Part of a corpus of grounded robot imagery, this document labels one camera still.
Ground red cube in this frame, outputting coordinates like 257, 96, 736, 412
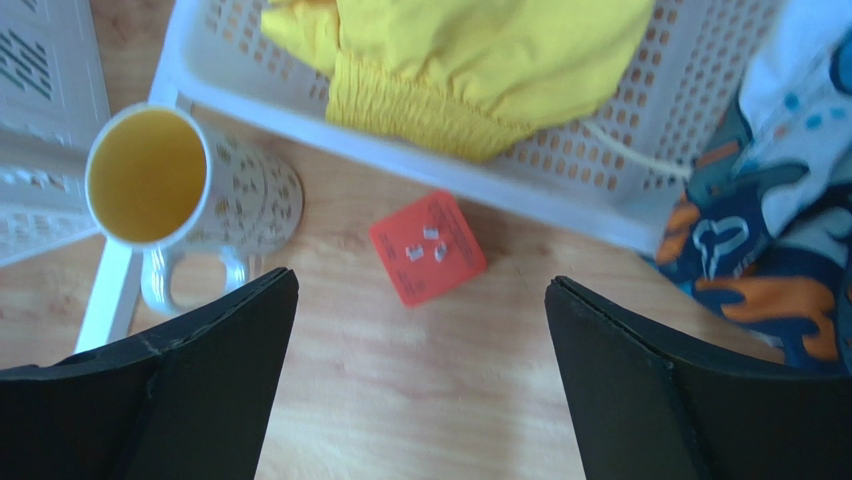
369, 190, 487, 307

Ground white perforated plastic basket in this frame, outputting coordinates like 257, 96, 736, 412
150, 0, 778, 255

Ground patterned blue orange shorts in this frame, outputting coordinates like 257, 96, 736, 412
653, 1, 851, 375

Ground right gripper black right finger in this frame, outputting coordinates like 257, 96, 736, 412
544, 276, 851, 479

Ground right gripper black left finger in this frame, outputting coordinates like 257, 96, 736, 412
1, 268, 299, 479

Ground white clothes rack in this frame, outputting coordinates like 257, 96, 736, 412
73, 86, 194, 355

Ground white perforated file holder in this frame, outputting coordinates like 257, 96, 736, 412
1, 1, 110, 266

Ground yellow shorts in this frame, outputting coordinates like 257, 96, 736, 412
260, 0, 654, 162

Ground white mug with yellow interior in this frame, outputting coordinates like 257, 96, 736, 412
85, 104, 250, 315

